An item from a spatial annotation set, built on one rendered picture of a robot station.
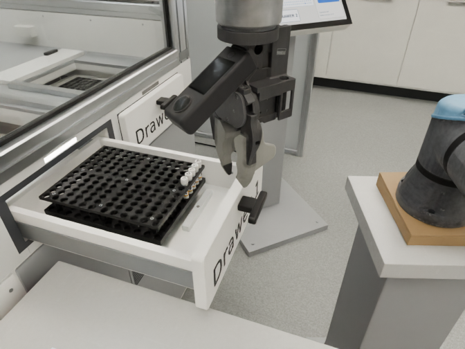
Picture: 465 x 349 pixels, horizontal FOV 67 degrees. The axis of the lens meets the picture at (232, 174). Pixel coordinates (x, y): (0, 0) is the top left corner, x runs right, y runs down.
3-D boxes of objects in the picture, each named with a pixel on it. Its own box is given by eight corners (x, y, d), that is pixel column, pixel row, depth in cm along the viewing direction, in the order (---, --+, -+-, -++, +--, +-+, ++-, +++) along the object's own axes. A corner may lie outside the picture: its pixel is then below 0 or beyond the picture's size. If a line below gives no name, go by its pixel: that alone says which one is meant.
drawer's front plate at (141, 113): (185, 109, 105) (183, 73, 98) (132, 158, 82) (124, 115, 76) (180, 109, 105) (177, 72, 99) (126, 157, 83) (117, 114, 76)
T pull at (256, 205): (267, 197, 58) (268, 190, 57) (254, 226, 52) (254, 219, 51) (246, 192, 59) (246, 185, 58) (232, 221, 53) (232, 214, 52)
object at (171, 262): (250, 189, 70) (252, 164, 66) (199, 293, 50) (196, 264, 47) (84, 154, 81) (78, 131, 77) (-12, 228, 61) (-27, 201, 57)
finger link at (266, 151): (282, 183, 50) (281, 122, 46) (250, 197, 48) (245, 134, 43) (268, 175, 53) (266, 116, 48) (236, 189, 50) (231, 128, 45)
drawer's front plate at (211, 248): (261, 192, 72) (263, 146, 65) (207, 312, 49) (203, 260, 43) (252, 190, 72) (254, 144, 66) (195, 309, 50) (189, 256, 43)
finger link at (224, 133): (254, 165, 55) (262, 114, 49) (223, 177, 52) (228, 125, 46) (242, 154, 57) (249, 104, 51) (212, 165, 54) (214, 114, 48)
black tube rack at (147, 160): (205, 192, 69) (204, 165, 65) (162, 257, 55) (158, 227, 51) (110, 171, 75) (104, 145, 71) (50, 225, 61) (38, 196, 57)
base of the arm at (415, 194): (443, 175, 80) (459, 138, 74) (493, 221, 68) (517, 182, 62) (382, 183, 78) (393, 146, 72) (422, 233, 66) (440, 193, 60)
